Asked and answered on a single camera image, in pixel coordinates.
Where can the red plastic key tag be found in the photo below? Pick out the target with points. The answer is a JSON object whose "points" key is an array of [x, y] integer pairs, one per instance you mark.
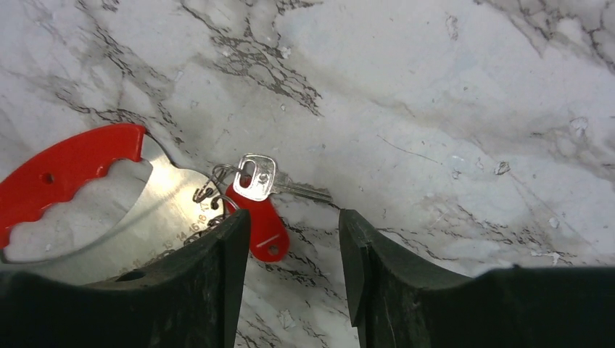
{"points": [[269, 239]]}

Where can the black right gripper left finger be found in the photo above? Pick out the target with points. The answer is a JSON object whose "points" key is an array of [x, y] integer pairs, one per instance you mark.
{"points": [[191, 298]]}

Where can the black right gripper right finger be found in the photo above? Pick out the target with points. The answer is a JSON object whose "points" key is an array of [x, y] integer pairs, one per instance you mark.
{"points": [[398, 299]]}

